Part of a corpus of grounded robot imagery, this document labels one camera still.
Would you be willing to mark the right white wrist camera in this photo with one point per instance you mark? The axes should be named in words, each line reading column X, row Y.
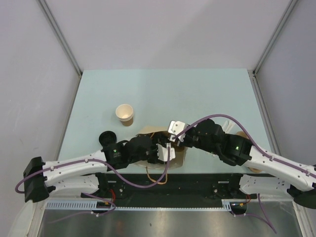
column 175, row 128

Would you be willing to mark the stack of brown paper cups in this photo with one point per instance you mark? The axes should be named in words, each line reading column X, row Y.
column 125, row 114

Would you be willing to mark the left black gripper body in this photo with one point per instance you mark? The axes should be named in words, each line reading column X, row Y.
column 151, row 153

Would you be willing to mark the left aluminium frame post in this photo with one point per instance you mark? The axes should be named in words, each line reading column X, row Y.
column 48, row 14

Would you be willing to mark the white wrapped straw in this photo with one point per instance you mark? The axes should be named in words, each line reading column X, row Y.
column 228, row 126

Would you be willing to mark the right aluminium frame post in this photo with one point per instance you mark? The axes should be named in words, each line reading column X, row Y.
column 275, row 35

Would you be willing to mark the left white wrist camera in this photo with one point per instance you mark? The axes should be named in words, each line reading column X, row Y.
column 166, row 153

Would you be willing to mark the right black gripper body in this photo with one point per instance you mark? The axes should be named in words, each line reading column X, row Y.
column 191, row 139

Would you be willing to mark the brown paper takeout bag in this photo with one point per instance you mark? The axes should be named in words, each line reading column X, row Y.
column 161, row 132

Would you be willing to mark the white slotted cable duct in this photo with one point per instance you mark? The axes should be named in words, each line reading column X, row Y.
column 77, row 205

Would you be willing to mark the stack of black lids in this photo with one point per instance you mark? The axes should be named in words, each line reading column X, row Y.
column 107, row 137

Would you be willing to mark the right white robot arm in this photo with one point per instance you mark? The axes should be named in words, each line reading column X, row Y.
column 286, row 177

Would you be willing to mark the aluminium frame post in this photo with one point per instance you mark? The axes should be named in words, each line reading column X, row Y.
column 275, row 35
column 48, row 14

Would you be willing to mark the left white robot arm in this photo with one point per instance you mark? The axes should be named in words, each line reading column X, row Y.
column 40, row 178

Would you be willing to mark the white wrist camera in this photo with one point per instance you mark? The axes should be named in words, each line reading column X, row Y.
column 175, row 128
column 166, row 153

